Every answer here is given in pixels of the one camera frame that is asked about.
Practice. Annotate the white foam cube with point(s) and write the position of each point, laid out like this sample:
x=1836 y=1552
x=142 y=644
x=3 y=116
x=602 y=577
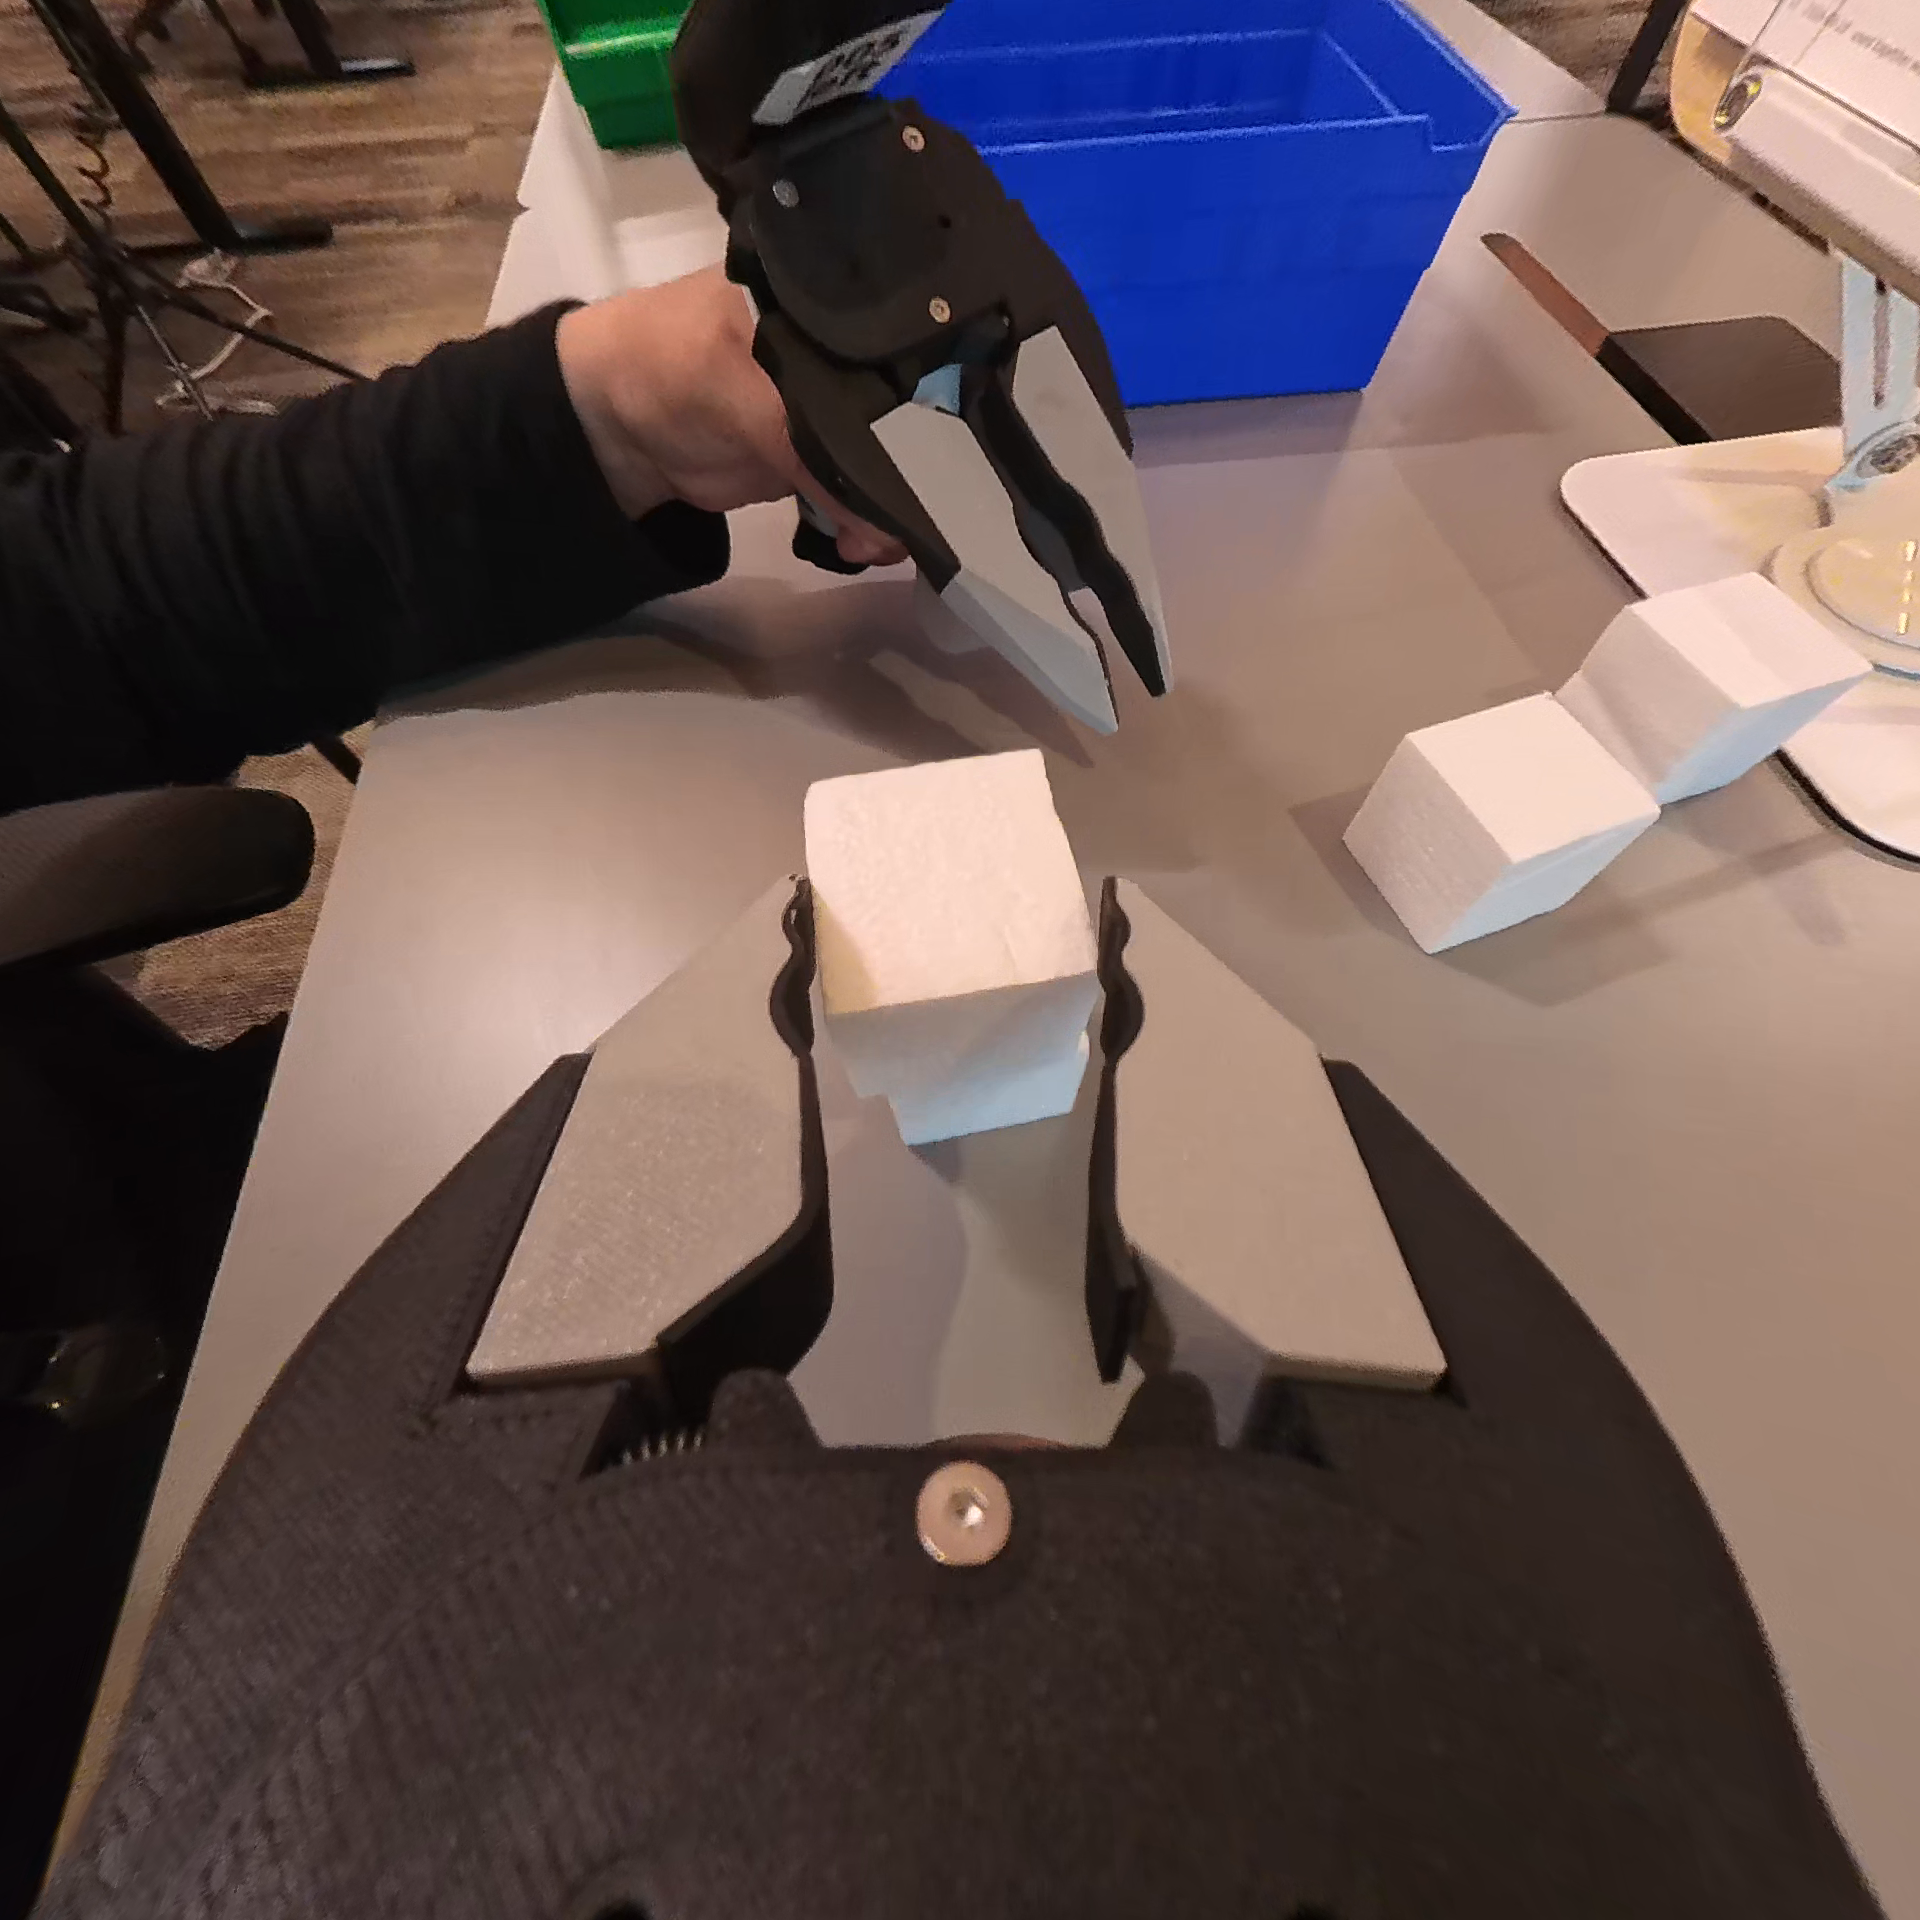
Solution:
x=1501 y=825
x=1710 y=662
x=991 y=1102
x=945 y=885

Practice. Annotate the green plastic bin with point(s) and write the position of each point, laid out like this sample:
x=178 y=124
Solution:
x=617 y=76

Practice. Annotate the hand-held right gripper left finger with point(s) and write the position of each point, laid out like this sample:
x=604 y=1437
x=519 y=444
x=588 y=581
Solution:
x=661 y=1184

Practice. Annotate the printed instruction sheet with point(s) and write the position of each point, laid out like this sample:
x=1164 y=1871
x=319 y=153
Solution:
x=1845 y=61

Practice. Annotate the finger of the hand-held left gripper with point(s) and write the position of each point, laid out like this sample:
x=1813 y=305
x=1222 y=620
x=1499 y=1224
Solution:
x=962 y=510
x=1090 y=451

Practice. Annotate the black rectangular desk panel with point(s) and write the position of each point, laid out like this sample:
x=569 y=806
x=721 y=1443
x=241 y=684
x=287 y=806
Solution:
x=1724 y=375

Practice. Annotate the blue plastic bin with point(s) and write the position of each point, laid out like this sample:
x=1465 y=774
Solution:
x=1245 y=300

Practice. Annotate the person's left forearm black sleeve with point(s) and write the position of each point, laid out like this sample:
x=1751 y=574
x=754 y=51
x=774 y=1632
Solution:
x=301 y=510

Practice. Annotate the person's dark clothed legs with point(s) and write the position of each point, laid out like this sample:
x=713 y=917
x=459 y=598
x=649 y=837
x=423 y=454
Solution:
x=90 y=1201

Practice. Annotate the white document stand with sheet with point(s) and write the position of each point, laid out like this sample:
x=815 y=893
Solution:
x=1682 y=510

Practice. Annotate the person's left hand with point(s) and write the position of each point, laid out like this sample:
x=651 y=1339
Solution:
x=675 y=389

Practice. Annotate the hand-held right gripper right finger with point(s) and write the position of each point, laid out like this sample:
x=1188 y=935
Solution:
x=1260 y=1201

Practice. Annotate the black table leg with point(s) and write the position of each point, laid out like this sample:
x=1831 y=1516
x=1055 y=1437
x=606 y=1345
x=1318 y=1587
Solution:
x=270 y=237
x=346 y=72

